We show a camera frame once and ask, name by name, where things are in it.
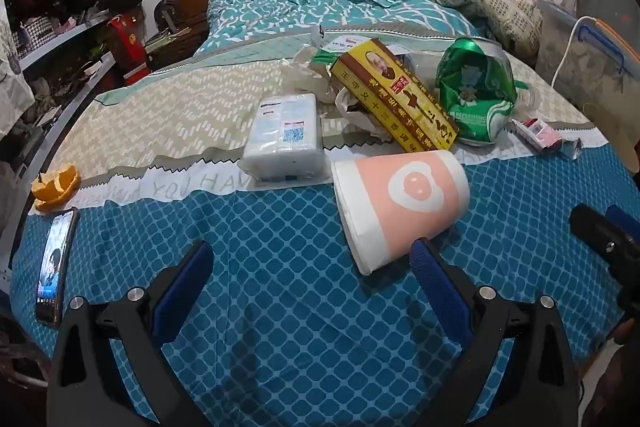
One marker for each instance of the silver foil wrapper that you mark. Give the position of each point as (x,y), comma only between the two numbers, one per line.
(571,149)

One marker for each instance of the yellow red cardboard box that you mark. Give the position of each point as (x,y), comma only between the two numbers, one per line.
(395,97)

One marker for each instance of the teal white quilt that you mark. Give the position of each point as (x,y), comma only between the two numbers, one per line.
(325,7)

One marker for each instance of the green crumpled bag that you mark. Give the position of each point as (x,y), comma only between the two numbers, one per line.
(475,87)

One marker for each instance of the pink white paper cup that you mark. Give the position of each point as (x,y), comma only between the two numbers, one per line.
(400,207)

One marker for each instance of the white tissue pack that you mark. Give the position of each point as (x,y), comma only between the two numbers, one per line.
(282,137)

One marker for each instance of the small pink white box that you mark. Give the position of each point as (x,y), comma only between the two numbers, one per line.
(537,134)

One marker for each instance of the small white red wrapper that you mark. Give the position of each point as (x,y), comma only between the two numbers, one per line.
(345,43)

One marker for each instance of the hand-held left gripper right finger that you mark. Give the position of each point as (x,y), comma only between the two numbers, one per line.
(440,292)

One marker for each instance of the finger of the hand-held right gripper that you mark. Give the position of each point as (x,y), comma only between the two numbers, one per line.
(622,219)
(607,247)

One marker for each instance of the red bag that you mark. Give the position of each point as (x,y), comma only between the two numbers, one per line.
(127,49)

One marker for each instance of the crumpled white paper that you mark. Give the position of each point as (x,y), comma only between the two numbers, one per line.
(310,77)

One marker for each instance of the orange peel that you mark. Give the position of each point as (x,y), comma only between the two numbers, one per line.
(55,189)

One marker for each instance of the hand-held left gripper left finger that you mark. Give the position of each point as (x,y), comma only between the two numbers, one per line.
(182,292)

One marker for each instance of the grey metal shelf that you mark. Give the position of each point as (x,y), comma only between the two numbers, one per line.
(65,42)

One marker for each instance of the black smartphone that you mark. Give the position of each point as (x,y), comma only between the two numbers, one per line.
(55,267)

